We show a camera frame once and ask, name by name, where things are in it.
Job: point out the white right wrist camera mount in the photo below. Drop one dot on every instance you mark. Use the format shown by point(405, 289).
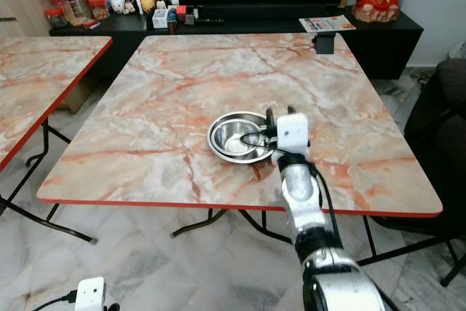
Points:
point(292, 133)

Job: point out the marble-top folding table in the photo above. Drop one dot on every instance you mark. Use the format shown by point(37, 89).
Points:
point(44, 78)
point(189, 78)

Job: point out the light wooden cabinet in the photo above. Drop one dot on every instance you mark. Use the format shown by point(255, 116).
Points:
point(25, 1)

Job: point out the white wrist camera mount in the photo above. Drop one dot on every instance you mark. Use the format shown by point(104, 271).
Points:
point(90, 295)
point(292, 133)

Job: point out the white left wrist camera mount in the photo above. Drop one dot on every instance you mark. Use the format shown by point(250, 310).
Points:
point(90, 295)

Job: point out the black round figurine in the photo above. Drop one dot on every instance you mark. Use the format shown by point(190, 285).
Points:
point(164, 2)
point(133, 5)

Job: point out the shallow steel plate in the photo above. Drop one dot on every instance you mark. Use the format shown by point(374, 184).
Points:
point(217, 152)

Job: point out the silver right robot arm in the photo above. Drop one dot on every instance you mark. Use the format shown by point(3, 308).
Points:
point(298, 194)

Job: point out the small red-lid jar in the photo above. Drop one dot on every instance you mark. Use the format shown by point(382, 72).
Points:
point(54, 19)

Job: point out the yellow round figurine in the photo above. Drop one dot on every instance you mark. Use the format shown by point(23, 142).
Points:
point(148, 4)

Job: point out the white round figurine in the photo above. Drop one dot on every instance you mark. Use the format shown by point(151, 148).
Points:
point(118, 4)

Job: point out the small white box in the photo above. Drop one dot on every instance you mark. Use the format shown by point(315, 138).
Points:
point(161, 19)

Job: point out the small black box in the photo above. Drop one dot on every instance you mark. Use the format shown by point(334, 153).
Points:
point(324, 43)

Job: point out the printed paper leaflet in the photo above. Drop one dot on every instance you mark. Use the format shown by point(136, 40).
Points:
point(326, 23)

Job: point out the large red-lid snack jar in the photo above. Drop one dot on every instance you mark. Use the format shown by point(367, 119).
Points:
point(71, 2)

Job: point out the round steel bowl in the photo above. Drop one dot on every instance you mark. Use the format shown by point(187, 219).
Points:
point(237, 140)

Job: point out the dark upholstered chair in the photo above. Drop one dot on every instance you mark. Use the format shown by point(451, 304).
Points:
point(440, 129)

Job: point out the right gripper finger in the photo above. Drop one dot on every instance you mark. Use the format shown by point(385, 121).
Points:
point(290, 111)
point(269, 119)

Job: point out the small red object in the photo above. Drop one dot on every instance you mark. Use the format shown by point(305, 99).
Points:
point(181, 11)

